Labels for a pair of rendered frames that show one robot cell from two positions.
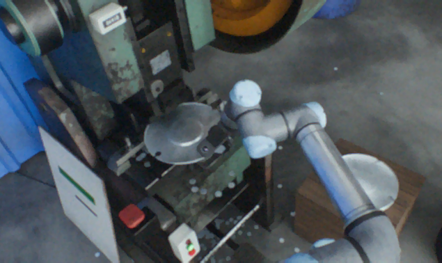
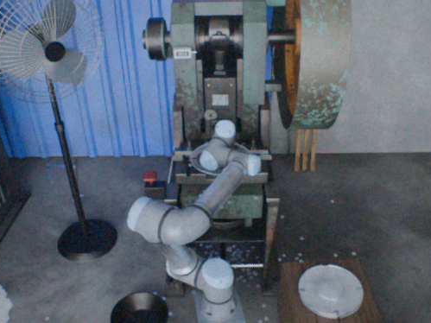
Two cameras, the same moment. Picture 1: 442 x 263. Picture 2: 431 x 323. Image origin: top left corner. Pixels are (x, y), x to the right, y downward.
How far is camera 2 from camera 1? 1.09 m
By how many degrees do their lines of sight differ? 35
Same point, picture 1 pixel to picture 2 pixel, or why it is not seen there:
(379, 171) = (351, 294)
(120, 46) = (188, 72)
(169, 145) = not seen: hidden behind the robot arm
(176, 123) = not seen: hidden behind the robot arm
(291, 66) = (414, 210)
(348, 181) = (212, 192)
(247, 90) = (224, 126)
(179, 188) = (195, 189)
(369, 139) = (413, 300)
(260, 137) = (208, 153)
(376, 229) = (189, 211)
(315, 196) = (290, 275)
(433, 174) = not seen: outside the picture
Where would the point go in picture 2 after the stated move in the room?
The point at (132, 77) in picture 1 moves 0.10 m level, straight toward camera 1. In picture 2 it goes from (191, 95) to (179, 104)
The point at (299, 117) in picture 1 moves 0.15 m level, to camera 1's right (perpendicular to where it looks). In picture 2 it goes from (237, 156) to (271, 171)
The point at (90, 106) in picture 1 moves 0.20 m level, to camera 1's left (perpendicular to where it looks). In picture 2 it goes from (187, 114) to (161, 104)
